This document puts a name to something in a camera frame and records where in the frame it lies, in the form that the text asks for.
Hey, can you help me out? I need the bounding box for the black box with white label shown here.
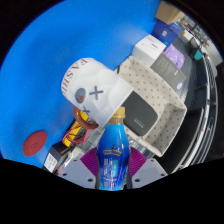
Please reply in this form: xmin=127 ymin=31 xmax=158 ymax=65
xmin=43 ymin=141 xmax=76 ymax=173

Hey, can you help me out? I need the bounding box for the cream dotted storage basket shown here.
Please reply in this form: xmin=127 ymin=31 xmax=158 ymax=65
xmin=114 ymin=55 xmax=188 ymax=158

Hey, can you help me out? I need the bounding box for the white mug with face print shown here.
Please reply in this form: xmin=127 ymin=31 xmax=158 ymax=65
xmin=60 ymin=57 xmax=134 ymax=128

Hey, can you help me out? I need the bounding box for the small white box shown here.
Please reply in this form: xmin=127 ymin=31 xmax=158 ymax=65
xmin=132 ymin=33 xmax=167 ymax=66

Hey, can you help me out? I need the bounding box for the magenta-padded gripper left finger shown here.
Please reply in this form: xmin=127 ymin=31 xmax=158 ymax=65
xmin=58 ymin=146 xmax=100 ymax=190

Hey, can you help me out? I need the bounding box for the black flat device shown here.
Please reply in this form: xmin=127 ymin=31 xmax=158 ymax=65
xmin=121 ymin=90 xmax=159 ymax=137

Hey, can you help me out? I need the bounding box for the brown cardboard box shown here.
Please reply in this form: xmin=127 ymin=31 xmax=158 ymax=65
xmin=154 ymin=0 xmax=186 ymax=25

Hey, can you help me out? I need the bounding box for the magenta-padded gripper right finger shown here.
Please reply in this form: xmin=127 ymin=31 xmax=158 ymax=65
xmin=128 ymin=146 xmax=169 ymax=189

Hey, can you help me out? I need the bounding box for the yellow multimeter with red leads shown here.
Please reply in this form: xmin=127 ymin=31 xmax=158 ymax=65
xmin=61 ymin=111 xmax=91 ymax=148

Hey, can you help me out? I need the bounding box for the blue box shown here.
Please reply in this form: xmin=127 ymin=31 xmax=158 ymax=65
xmin=151 ymin=20 xmax=184 ymax=46

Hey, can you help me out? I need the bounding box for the purple bag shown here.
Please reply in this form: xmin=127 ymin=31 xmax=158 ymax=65
xmin=163 ymin=43 xmax=186 ymax=69

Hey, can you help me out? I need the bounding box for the flat round red coaster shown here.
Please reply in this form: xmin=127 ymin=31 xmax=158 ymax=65
xmin=22 ymin=130 xmax=48 ymax=158

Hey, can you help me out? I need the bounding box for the brown tape ring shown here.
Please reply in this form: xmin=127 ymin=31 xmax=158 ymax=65
xmin=73 ymin=106 xmax=100 ymax=130

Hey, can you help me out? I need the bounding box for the dark grey flat box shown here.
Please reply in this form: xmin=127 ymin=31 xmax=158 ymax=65
xmin=149 ymin=52 xmax=188 ymax=91

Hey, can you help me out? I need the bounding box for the blue drink bottle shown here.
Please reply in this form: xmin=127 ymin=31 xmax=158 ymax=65
xmin=95 ymin=106 xmax=132 ymax=192

